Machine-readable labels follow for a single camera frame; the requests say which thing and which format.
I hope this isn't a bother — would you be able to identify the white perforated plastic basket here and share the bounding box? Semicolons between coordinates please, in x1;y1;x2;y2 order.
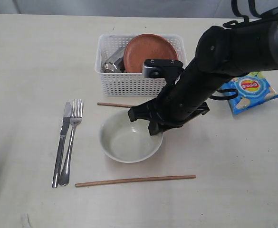
95;34;187;96

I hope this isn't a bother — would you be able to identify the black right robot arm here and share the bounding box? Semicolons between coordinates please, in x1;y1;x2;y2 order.
128;7;278;135

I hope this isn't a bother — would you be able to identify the wooden chopstick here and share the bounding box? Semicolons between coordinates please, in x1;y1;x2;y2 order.
97;102;134;108
75;175;196;188

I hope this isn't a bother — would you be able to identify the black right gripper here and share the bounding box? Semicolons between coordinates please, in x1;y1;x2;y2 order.
128;58;224;136

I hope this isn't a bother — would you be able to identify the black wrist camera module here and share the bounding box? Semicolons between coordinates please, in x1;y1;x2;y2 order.
142;59;183;80

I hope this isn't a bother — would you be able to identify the brown round plate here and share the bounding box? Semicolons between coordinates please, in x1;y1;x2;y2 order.
124;34;178;73

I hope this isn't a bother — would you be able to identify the blue chips bag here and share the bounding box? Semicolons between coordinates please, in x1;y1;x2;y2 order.
221;72;278;115

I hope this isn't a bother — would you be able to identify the white and black bowl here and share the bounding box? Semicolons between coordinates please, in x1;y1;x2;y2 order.
99;110;163;163

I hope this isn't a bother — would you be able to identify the silver table knife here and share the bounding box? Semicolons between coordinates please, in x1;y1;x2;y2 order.
52;101;72;188

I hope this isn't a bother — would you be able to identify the silver metal fork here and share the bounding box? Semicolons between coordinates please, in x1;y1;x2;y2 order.
59;99;84;186

